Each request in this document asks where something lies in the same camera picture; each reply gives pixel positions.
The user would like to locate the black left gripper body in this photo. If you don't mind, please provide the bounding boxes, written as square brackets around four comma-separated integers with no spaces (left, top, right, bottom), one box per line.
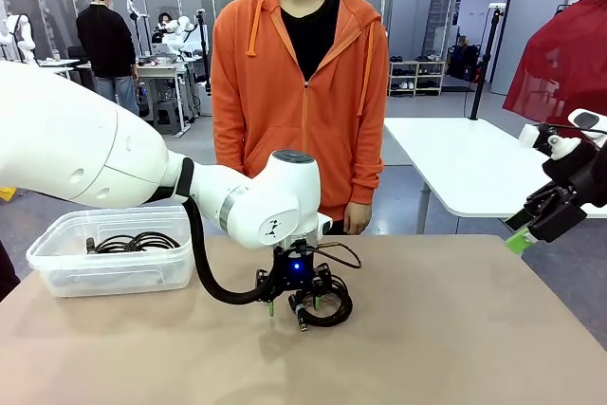
[271,240,318,291]

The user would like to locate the person's left forearm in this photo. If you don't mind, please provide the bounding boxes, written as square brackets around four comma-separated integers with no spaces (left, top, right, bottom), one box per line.
[349,110,385,208]

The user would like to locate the white shoe rack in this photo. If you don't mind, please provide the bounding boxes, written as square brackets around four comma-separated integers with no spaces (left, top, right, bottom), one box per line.
[388,59,447,97]

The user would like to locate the thin black wrist camera cable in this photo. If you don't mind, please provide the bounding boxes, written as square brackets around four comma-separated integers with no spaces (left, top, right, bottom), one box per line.
[310,240,363,270]

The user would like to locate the black tripod pole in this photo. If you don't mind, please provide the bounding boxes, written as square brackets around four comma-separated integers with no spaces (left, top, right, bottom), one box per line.
[468,4,505,121]

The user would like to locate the red cape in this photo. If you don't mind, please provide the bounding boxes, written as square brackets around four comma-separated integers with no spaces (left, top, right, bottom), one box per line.
[502,0,607,127]

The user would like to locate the white background desk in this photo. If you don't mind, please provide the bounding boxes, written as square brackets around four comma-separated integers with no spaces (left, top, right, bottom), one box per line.
[35,58,81,82]

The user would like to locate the black USB cable coil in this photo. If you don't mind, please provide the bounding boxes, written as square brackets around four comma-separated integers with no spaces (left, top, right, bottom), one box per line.
[287,275,355,333]

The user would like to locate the person in black jacket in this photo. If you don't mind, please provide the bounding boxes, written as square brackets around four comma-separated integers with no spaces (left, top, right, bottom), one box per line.
[75,0,141,116]

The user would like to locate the black equipment bags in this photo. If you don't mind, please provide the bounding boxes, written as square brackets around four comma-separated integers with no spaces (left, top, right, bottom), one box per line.
[448,43,486,83]

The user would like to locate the person's right forearm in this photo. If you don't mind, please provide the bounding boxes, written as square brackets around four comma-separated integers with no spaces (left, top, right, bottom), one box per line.
[212,91,250,180]

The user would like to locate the white side table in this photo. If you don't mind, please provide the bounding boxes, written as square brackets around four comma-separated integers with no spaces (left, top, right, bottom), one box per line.
[382,117,607,254]

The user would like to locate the person in orange hoodie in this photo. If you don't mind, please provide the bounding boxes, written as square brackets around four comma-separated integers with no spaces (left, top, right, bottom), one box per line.
[211,0,389,236]

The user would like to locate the person's left hand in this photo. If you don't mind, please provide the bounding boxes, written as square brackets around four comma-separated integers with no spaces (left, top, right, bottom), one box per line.
[343,200,373,236]

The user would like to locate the black corrugated cable conduit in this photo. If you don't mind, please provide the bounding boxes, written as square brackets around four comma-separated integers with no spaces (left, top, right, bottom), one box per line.
[182,195,277,306]

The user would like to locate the black cable with barrel connector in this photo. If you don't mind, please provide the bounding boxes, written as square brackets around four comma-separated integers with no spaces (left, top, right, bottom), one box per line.
[127,230,182,251]

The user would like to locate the grey background workbench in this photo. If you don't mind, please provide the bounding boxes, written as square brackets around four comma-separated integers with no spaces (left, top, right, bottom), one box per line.
[135,56,201,137]

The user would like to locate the clear plastic storage container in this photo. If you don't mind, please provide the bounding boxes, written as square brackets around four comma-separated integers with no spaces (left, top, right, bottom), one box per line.
[26,207,196,299]

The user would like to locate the grey plastic stool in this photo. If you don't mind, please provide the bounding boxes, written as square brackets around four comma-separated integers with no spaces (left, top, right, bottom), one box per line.
[153,100,184,137]

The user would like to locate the dark maroon bulky object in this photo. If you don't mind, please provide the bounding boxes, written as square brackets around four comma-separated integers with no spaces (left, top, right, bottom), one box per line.
[0,238,22,303]

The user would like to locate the thin black background tripod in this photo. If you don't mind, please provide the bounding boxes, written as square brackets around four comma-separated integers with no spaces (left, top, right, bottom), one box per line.
[194,9,212,96]

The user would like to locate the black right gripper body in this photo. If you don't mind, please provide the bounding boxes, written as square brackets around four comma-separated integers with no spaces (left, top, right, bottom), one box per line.
[542,140,607,210]

